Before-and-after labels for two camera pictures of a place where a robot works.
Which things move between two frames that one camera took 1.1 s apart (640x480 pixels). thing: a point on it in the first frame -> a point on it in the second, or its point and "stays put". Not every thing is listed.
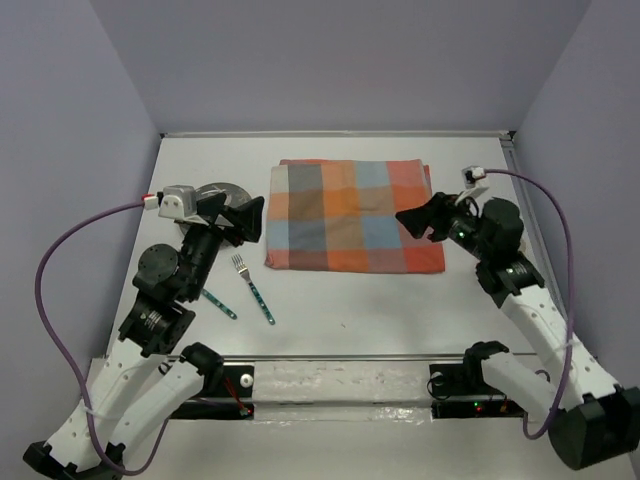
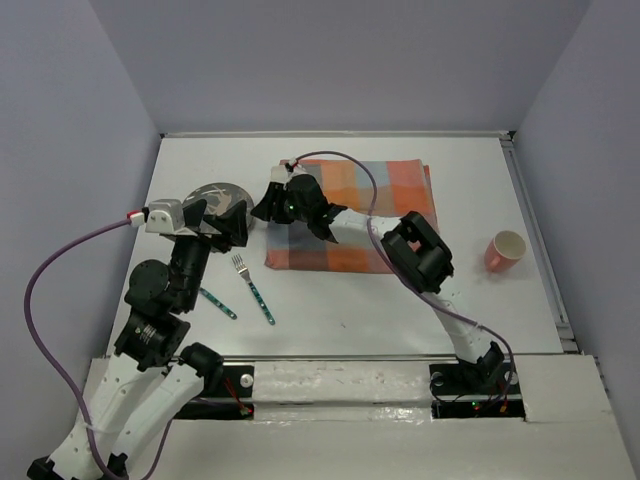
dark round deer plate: (235, 196) stays put
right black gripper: (433, 214) -> (268, 208)
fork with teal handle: (243, 269) stays put
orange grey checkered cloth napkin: (340, 215) stays put
